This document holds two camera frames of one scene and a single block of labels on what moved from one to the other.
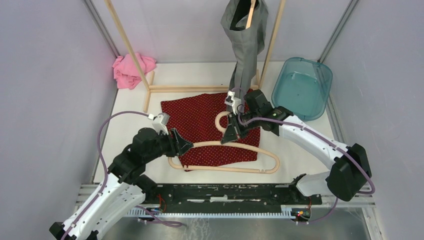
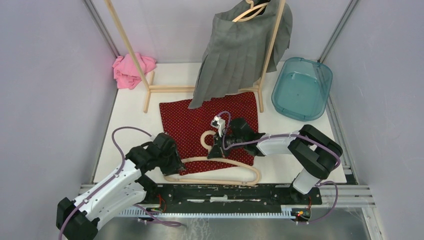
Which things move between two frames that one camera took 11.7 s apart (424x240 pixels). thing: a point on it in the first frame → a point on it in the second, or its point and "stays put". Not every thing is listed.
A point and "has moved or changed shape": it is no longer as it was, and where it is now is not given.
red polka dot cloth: [194, 118] stays put
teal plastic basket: [302, 87] stays put
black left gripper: [179, 145] → [176, 163]
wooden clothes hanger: [250, 14] has moved or changed shape
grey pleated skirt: [249, 43] has moved or changed shape
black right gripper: [230, 134] → [218, 150]
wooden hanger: [237, 143] → [210, 157]
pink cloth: [126, 72] stays put
